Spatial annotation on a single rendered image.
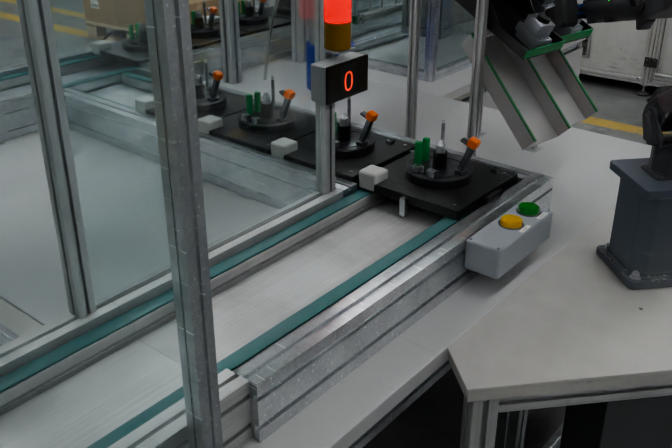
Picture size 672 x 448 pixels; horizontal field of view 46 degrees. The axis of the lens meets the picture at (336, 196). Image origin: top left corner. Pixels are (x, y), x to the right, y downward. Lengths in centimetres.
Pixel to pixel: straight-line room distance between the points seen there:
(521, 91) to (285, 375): 100
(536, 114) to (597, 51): 389
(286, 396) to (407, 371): 22
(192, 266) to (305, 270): 58
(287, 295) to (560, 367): 46
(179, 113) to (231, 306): 59
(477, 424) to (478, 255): 30
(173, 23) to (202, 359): 38
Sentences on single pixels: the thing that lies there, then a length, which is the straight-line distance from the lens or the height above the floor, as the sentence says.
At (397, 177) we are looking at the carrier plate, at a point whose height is 97.
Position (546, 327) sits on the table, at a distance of 141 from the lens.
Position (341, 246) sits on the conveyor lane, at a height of 92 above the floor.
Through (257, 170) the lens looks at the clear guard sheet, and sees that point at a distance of 144.
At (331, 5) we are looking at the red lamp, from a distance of 145.
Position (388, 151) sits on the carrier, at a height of 97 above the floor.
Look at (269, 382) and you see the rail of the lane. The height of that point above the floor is 95.
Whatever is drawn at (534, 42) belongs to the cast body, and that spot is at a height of 122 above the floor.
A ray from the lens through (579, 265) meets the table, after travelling 162.
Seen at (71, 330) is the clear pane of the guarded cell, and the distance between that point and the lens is 81.
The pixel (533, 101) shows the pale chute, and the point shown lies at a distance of 189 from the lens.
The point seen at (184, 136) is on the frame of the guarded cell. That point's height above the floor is 135.
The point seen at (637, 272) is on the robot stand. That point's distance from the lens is 156.
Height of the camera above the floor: 163
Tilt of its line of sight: 25 degrees down
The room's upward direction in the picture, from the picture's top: straight up
